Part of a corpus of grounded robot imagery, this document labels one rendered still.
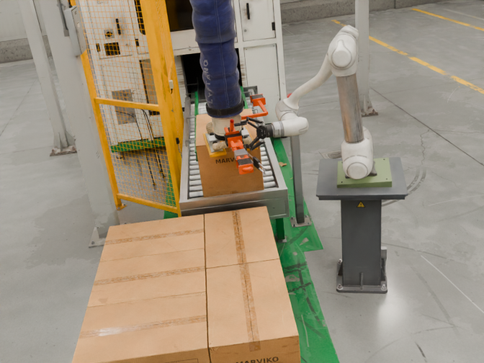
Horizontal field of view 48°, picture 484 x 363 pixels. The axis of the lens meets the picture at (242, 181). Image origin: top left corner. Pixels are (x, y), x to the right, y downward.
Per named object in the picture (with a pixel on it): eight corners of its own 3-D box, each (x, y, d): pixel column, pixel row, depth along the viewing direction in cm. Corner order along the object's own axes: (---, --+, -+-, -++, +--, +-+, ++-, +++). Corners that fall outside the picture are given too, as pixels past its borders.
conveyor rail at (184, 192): (187, 114, 567) (184, 97, 558) (192, 114, 567) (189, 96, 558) (184, 227, 359) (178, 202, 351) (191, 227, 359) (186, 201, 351)
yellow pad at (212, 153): (202, 135, 353) (202, 128, 350) (217, 133, 354) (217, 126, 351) (209, 158, 323) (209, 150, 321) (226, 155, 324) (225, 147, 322)
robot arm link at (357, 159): (374, 166, 309) (374, 184, 290) (345, 168, 313) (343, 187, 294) (357, 30, 275) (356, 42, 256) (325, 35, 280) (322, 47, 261)
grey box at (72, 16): (80, 50, 385) (70, 6, 372) (87, 48, 386) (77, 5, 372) (74, 55, 368) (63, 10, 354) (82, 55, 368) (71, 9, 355)
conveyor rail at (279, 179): (249, 106, 568) (248, 89, 560) (254, 106, 568) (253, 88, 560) (281, 214, 361) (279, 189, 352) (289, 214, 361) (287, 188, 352)
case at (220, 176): (203, 165, 411) (196, 114, 394) (256, 158, 412) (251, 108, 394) (204, 202, 357) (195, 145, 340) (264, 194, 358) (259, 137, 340)
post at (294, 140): (295, 220, 432) (287, 99, 388) (303, 219, 432) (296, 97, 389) (297, 224, 426) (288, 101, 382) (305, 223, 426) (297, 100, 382)
